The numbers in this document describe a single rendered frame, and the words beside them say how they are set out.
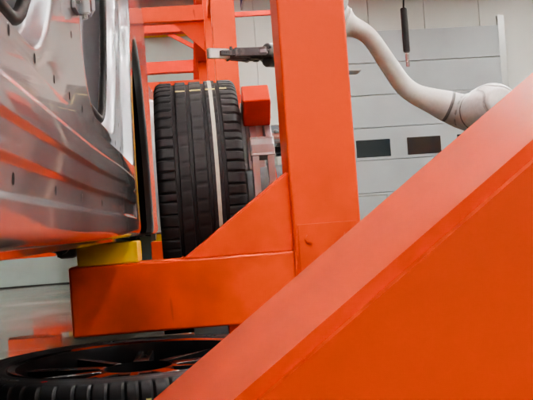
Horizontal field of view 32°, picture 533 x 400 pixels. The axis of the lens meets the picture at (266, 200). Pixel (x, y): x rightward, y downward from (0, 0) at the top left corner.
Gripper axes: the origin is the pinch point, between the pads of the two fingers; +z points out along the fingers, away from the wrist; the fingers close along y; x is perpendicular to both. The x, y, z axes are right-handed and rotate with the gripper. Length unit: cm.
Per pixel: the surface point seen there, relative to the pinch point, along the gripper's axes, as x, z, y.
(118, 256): -57, 52, -44
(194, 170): -37, 23, -26
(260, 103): -19.9, 3.7, -29.7
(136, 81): -3.5, 15.7, 27.8
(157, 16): 146, -205, 511
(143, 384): -78, 71, -101
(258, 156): -34.2, 5.0, -28.8
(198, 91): -14.1, 14.5, -14.6
